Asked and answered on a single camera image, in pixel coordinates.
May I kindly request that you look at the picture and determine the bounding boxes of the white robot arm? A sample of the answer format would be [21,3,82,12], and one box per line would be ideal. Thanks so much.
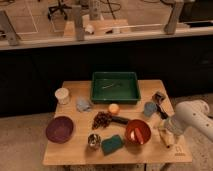
[158,100,213,148]

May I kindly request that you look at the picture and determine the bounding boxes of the small blue cup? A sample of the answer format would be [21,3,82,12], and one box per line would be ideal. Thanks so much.
[143,102,157,117]

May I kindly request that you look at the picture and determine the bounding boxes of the small metal cup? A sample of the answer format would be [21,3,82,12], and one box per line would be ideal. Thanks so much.
[88,134,101,149]

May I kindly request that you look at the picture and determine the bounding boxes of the white ceramic cup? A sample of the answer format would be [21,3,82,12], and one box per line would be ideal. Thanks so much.
[55,88,70,105]

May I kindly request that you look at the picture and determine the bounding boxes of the orange carrot in bowl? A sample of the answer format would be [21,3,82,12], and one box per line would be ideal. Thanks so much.
[134,128,144,144]

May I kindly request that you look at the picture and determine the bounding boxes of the red bowl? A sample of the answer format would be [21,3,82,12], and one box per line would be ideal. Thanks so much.
[125,119,151,145]

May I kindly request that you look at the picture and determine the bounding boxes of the green sponge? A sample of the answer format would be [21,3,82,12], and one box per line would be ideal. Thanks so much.
[101,135,124,155]

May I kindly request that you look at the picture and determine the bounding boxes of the orange fruit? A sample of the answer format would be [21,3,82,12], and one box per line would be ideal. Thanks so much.
[108,103,120,115]

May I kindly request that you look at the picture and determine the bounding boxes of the bunch of dark grapes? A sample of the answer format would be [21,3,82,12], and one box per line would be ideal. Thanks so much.
[92,112,112,130]

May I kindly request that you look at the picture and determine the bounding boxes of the green plastic tray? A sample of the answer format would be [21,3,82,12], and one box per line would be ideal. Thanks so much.
[90,72,141,104]

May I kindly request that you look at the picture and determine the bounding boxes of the wooden table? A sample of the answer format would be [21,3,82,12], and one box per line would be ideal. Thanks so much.
[43,80,192,165]

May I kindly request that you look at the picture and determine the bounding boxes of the light blue crumpled cloth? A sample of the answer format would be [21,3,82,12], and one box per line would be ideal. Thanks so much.
[76,97,91,112]

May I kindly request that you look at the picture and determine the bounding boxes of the purple bowl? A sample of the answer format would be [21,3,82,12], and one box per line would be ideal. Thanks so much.
[45,116,74,144]

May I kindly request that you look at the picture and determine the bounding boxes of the office chair in background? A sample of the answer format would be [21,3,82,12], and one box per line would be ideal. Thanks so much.
[47,0,70,20]

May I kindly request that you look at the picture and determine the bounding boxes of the black handled brush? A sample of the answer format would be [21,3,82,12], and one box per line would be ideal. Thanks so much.
[152,91,168,119]

